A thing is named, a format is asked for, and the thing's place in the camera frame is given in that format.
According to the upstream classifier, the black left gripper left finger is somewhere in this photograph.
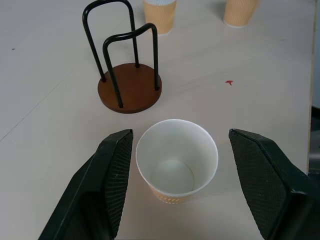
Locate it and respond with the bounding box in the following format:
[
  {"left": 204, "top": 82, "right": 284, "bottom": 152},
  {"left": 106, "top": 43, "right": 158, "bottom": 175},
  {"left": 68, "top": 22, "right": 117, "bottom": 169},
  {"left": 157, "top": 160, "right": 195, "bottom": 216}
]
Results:
[{"left": 37, "top": 128, "right": 134, "bottom": 240}]

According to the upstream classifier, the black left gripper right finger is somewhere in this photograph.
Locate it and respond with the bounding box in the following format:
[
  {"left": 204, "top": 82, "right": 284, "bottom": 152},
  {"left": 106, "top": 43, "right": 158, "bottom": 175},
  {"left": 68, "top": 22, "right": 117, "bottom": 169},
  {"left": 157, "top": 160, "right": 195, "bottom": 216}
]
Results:
[{"left": 228, "top": 128, "right": 320, "bottom": 240}]

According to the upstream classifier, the orange ribbed paper cup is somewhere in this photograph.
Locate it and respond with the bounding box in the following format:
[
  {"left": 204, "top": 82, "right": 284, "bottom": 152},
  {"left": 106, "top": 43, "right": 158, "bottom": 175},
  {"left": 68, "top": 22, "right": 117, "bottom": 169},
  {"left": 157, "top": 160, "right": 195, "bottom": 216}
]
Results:
[
  {"left": 135, "top": 118, "right": 219, "bottom": 205},
  {"left": 142, "top": 0, "right": 178, "bottom": 35},
  {"left": 223, "top": 0, "right": 260, "bottom": 29}
]

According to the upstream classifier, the wooden base wire cup holder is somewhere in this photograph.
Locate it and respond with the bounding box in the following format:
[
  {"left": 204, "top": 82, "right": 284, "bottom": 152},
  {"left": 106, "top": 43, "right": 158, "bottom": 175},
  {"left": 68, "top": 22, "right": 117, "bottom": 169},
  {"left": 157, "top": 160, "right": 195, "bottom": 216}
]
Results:
[{"left": 82, "top": 0, "right": 163, "bottom": 115}]

